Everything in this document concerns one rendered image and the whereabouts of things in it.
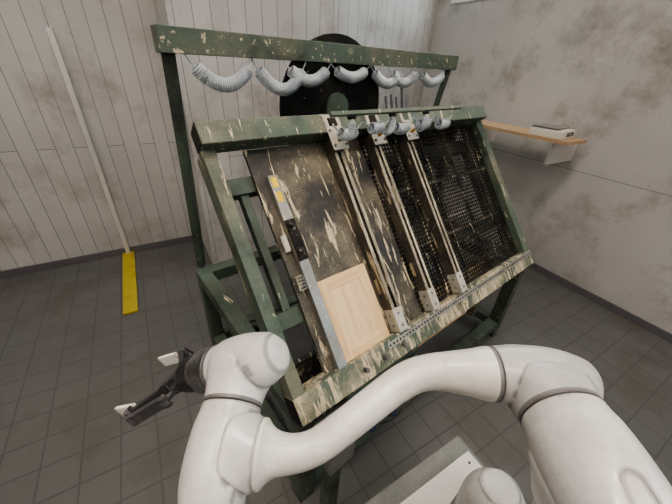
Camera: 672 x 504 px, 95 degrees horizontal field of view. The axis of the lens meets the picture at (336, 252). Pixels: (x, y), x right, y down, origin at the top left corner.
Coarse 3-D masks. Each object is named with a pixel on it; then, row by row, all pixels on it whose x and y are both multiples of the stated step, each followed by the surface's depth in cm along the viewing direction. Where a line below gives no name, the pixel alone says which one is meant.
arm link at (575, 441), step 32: (544, 416) 47; (576, 416) 44; (608, 416) 44; (544, 448) 45; (576, 448) 42; (608, 448) 40; (640, 448) 41; (544, 480) 45; (576, 480) 40; (608, 480) 38; (640, 480) 37
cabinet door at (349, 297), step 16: (352, 272) 158; (320, 288) 147; (336, 288) 152; (352, 288) 156; (368, 288) 161; (336, 304) 150; (352, 304) 155; (368, 304) 160; (336, 320) 148; (352, 320) 153; (368, 320) 158; (384, 320) 163; (352, 336) 151; (368, 336) 156; (384, 336) 161; (352, 352) 149
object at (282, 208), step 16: (272, 176) 143; (272, 192) 142; (288, 208) 144; (288, 240) 144; (304, 272) 142; (320, 304) 143; (320, 320) 142; (336, 336) 144; (336, 352) 142; (336, 368) 143
